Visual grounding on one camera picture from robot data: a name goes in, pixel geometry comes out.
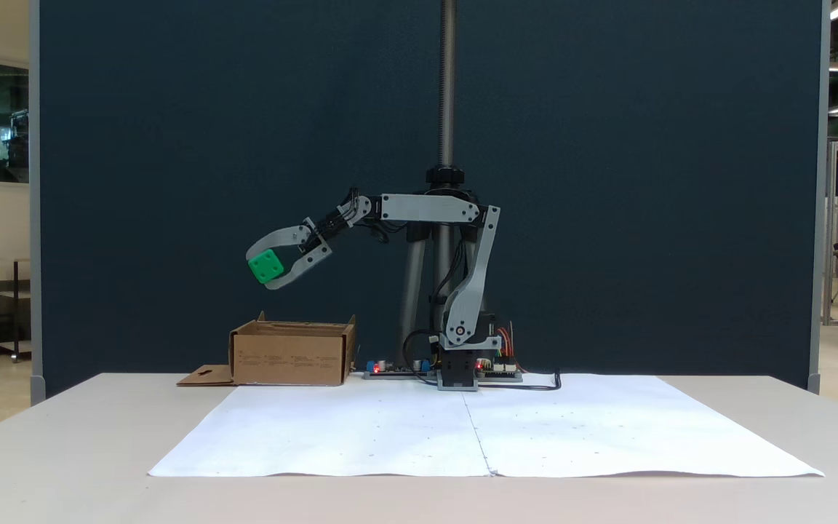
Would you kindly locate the grey ridged moving gripper finger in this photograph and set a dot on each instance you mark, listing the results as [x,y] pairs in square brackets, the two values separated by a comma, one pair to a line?
[299,266]

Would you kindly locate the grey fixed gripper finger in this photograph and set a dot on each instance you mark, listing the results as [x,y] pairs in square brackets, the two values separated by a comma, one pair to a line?
[281,236]

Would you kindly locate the green dice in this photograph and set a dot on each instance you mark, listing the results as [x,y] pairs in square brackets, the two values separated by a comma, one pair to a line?
[266,268]

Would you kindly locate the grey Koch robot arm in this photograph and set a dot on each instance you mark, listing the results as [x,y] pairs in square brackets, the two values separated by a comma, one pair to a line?
[426,209]

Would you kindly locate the brown cardboard box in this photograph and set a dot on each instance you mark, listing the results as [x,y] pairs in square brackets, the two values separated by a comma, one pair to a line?
[288,360]

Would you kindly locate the dark blue partition panel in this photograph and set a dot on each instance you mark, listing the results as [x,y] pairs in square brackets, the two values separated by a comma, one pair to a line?
[172,145]

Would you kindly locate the blue circuit board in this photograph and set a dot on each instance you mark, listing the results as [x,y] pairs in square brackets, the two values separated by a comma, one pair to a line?
[397,370]

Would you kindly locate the white paper sheet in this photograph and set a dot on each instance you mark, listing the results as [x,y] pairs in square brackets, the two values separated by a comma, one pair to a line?
[332,429]
[644,429]

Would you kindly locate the black shelf cart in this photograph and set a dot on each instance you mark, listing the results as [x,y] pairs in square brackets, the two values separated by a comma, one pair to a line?
[12,306]

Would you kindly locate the black and silver camera tripod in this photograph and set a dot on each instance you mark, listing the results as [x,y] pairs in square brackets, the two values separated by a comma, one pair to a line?
[448,87]

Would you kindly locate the framed wall window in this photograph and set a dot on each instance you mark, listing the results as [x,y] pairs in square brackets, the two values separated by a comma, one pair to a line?
[8,120]

